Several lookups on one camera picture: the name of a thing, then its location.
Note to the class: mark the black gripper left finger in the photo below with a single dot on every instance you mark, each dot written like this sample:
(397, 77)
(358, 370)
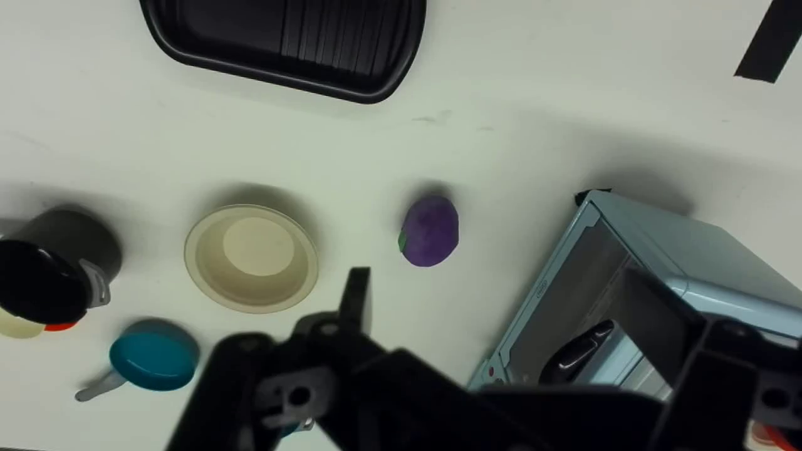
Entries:
(256, 392)

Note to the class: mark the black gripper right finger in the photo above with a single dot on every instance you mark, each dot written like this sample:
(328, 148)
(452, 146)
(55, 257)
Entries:
(724, 372)

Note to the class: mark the purple plushie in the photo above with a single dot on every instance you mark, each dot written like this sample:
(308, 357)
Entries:
(431, 232)

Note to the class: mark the white round plate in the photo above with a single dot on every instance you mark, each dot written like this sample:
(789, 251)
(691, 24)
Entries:
(251, 260)

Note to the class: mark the cream plate under saucepan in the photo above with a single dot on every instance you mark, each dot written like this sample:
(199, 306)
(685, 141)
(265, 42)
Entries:
(13, 327)

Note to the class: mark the small blue frying pan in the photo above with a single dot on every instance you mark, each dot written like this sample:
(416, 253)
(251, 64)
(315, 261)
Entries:
(152, 355)

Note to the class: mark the light blue toaster oven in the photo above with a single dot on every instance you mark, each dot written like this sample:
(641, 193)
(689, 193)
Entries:
(565, 328)

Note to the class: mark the black tape strip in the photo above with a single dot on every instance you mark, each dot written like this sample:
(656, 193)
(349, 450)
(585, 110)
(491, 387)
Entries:
(774, 42)

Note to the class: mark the black rectangular tray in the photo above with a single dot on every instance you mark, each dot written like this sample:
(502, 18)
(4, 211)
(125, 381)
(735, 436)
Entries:
(345, 48)

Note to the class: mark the black saucepan with grey handle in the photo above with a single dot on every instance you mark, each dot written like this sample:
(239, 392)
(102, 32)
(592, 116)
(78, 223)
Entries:
(57, 267)

